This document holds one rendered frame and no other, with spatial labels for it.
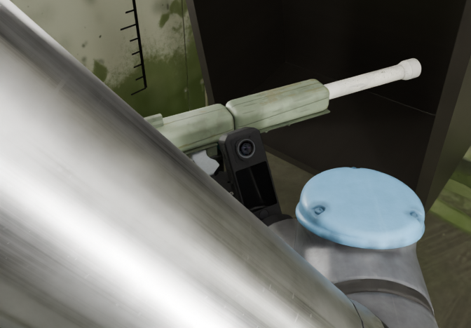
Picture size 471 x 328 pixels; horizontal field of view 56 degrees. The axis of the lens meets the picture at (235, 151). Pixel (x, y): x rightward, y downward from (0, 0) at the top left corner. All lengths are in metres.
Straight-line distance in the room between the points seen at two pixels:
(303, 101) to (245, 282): 0.50
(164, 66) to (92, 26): 0.36
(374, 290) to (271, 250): 0.13
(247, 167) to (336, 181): 0.18
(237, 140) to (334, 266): 0.23
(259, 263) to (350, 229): 0.15
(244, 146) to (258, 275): 0.34
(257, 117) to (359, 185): 0.30
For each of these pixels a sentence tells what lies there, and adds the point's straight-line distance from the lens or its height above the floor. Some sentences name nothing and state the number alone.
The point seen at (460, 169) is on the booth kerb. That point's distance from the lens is 1.84.
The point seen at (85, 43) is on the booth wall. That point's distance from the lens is 1.52.
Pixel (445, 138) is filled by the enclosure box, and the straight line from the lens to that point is 0.83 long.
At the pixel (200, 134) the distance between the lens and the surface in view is 0.59.
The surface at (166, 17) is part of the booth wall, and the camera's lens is 1.70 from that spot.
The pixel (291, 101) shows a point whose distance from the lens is 0.63.
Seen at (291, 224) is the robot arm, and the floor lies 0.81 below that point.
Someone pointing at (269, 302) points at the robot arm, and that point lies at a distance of 0.17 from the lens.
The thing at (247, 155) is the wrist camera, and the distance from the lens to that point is 0.50.
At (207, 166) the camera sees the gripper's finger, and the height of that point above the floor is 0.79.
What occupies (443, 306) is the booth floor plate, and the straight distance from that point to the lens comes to 1.46.
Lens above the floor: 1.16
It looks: 37 degrees down
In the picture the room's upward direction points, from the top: straight up
